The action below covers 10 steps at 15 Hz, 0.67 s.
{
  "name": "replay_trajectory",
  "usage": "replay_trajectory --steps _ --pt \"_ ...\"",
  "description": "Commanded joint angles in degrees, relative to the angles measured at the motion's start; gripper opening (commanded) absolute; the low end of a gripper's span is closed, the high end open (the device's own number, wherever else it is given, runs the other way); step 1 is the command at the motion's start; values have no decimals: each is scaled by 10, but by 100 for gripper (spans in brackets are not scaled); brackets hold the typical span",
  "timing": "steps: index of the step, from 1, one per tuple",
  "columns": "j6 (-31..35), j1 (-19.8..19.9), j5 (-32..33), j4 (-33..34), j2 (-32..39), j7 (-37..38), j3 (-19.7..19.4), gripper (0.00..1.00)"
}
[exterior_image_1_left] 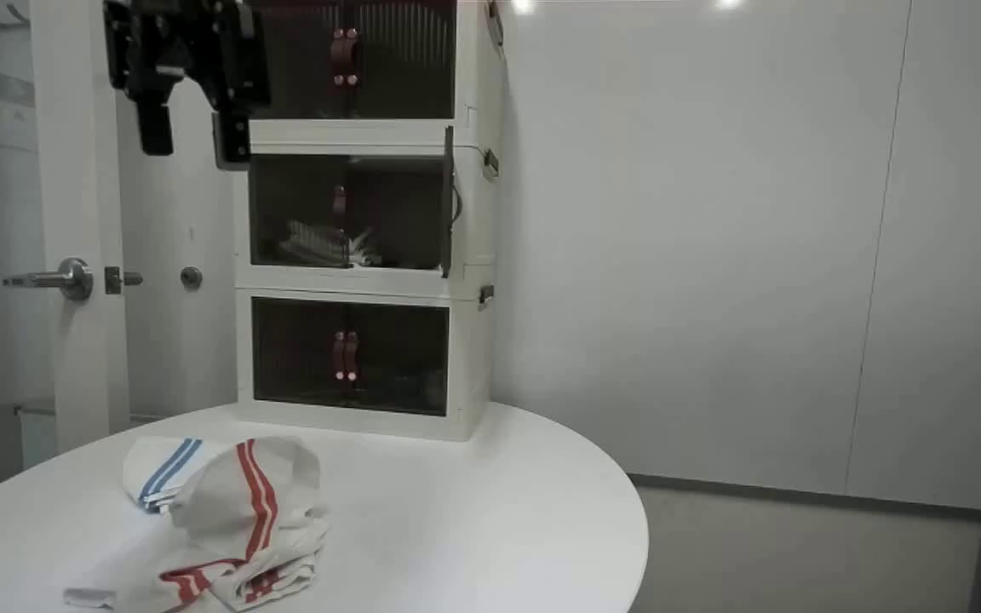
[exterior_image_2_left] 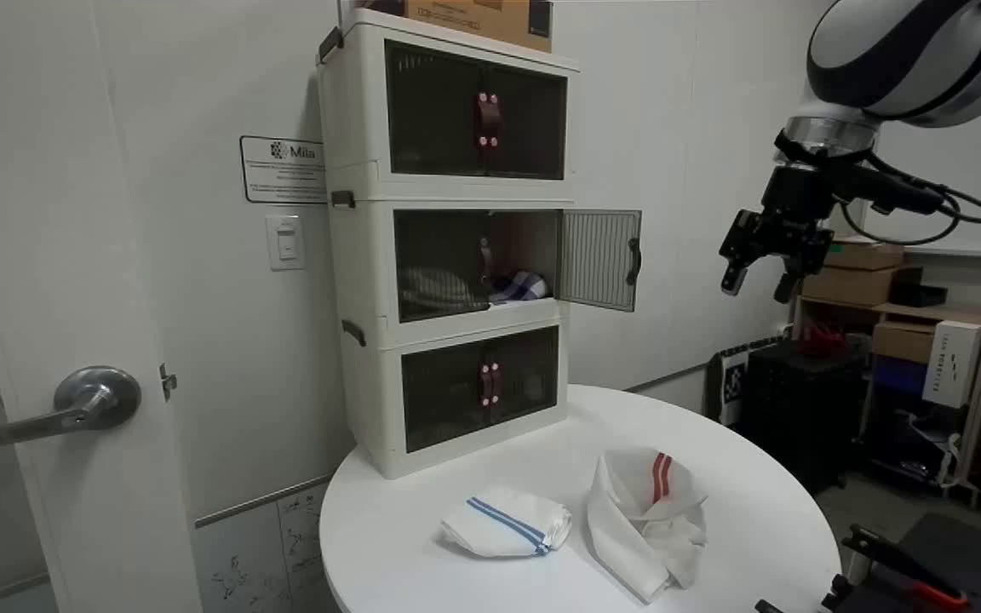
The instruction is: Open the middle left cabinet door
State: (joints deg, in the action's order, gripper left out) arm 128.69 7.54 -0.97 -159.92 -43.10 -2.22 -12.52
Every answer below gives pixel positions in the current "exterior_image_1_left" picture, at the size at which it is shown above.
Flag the dark translucent cabinet door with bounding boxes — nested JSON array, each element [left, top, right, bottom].
[[248, 291, 347, 416], [343, 295, 455, 418], [341, 0, 456, 122], [244, 0, 347, 122]]

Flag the metal door latch plate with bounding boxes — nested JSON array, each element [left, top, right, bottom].
[[102, 262, 148, 295]]

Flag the white towel blue stripes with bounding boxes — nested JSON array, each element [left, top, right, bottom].
[[120, 432, 220, 516]]

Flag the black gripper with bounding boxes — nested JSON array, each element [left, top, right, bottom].
[[102, 0, 275, 170]]

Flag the white room door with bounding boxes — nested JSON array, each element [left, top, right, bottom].
[[28, 0, 132, 454]]

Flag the white towel red stripes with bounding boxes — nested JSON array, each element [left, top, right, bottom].
[[63, 434, 333, 613]]

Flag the silver door lever handle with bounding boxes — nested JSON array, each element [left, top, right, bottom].
[[0, 256, 100, 307]]

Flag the ribbed translucent cabinet door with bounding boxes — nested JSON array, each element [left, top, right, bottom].
[[435, 122, 456, 282], [247, 153, 347, 271]]

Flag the folded white towels pile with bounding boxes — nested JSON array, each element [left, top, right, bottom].
[[275, 216, 377, 271]]

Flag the white stacked storage cabinet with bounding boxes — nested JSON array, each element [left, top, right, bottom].
[[233, 0, 509, 443]]

